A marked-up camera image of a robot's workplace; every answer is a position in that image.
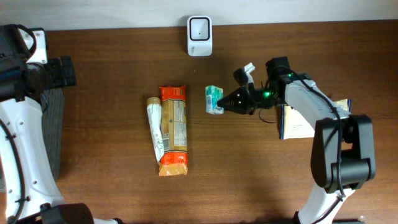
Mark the teal tissue pack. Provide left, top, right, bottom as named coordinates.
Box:
left=205, top=85, right=224, bottom=115

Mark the yellow noodle packet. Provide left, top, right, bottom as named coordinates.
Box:
left=280, top=100, right=336, bottom=140

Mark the orange pasta packet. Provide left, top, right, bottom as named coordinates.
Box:
left=159, top=85, right=188, bottom=177

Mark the beige white tube packet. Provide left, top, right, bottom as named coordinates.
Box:
left=147, top=97, right=165, bottom=162

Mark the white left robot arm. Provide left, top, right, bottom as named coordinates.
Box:
left=1, top=24, right=103, bottom=223

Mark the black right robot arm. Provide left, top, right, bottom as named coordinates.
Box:
left=217, top=56, right=376, bottom=224

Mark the white barcode scanner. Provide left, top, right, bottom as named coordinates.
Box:
left=187, top=16, right=213, bottom=57

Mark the grey plastic mesh basket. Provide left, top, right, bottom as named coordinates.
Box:
left=40, top=88, right=65, bottom=180

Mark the black camera cable right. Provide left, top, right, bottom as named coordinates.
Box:
left=257, top=65, right=346, bottom=224

